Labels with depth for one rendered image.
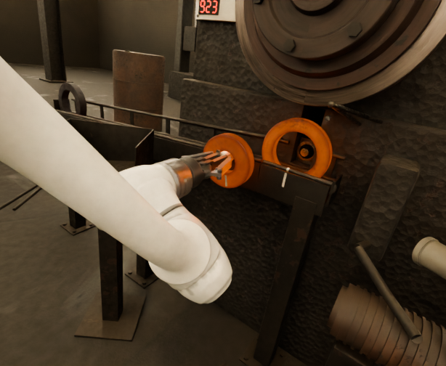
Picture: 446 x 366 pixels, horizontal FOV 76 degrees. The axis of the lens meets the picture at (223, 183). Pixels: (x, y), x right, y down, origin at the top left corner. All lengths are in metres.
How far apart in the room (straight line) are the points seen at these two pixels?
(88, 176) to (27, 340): 1.03
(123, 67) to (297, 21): 2.92
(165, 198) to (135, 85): 2.96
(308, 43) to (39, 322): 1.23
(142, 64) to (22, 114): 3.18
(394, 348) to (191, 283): 0.42
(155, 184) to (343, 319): 0.47
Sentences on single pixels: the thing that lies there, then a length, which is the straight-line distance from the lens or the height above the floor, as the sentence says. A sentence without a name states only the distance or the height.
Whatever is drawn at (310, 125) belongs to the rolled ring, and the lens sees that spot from 0.75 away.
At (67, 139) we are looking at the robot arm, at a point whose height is 0.87.
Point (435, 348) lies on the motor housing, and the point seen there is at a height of 0.52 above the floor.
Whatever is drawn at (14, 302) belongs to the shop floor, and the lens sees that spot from 1.42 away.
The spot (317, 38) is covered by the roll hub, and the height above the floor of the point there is 1.01.
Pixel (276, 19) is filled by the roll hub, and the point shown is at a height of 1.04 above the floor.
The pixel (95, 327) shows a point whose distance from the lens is 1.24.
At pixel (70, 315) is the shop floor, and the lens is 1.31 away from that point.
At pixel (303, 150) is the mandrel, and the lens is 0.86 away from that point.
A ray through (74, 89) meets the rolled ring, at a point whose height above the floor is 0.74.
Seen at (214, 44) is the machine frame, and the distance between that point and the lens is 1.05.
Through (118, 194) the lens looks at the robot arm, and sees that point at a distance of 0.31.
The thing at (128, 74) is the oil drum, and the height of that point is 0.66.
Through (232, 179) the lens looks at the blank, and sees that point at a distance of 0.79.
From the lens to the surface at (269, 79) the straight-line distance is 0.77.
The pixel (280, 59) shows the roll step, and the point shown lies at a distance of 0.72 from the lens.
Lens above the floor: 0.96
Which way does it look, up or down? 24 degrees down
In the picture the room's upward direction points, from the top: 8 degrees clockwise
